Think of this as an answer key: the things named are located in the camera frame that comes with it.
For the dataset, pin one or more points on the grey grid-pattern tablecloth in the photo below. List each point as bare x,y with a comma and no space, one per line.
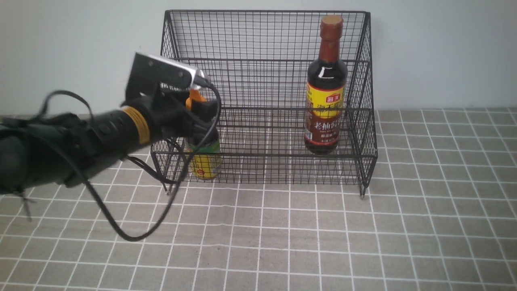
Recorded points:
439,215

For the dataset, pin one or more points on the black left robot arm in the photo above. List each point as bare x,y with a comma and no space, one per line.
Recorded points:
68,150

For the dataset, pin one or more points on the dark soy sauce bottle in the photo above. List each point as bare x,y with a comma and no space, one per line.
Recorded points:
326,80

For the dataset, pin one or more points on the small orange-capped sauce bottle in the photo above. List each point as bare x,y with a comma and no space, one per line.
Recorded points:
206,164

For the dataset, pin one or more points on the black wire mesh rack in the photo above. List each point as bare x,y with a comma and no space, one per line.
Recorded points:
258,60

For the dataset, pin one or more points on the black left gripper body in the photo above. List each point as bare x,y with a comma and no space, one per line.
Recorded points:
183,113

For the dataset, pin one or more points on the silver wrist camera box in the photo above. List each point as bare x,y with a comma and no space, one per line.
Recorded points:
149,72

